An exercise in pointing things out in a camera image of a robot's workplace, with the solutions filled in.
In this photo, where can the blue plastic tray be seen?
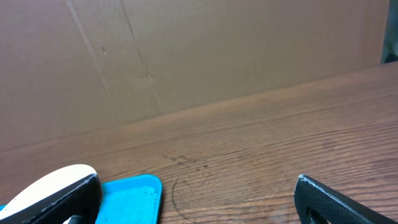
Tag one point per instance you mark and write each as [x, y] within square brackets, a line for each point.
[131, 200]

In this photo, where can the white plate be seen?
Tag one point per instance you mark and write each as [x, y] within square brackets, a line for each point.
[47, 186]

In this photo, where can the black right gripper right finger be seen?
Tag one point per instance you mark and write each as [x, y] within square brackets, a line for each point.
[315, 202]

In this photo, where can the brown cardboard backdrop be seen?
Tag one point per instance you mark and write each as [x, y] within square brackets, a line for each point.
[72, 66]

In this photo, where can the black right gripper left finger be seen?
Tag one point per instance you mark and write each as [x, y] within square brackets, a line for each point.
[79, 202]

